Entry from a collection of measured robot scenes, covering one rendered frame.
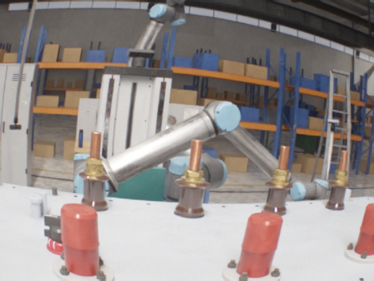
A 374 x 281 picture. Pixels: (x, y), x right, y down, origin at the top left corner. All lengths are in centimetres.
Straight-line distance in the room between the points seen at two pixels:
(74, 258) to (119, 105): 143
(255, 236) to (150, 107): 142
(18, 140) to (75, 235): 505
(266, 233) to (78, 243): 33
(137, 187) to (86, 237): 139
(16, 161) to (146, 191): 389
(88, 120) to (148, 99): 383
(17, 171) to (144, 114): 392
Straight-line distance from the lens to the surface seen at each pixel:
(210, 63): 915
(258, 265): 75
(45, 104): 883
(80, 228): 65
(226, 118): 170
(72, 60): 877
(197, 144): 113
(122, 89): 202
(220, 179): 212
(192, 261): 84
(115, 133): 203
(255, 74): 952
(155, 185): 205
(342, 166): 138
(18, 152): 570
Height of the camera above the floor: 170
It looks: 7 degrees down
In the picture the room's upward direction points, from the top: 6 degrees clockwise
